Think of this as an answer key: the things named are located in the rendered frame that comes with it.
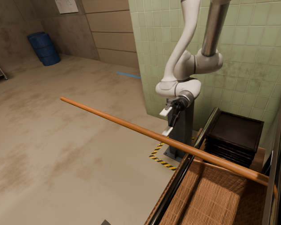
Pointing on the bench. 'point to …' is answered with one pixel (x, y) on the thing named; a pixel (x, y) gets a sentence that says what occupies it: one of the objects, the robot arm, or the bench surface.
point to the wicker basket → (258, 208)
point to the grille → (268, 163)
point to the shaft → (259, 178)
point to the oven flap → (274, 159)
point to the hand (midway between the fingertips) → (164, 124)
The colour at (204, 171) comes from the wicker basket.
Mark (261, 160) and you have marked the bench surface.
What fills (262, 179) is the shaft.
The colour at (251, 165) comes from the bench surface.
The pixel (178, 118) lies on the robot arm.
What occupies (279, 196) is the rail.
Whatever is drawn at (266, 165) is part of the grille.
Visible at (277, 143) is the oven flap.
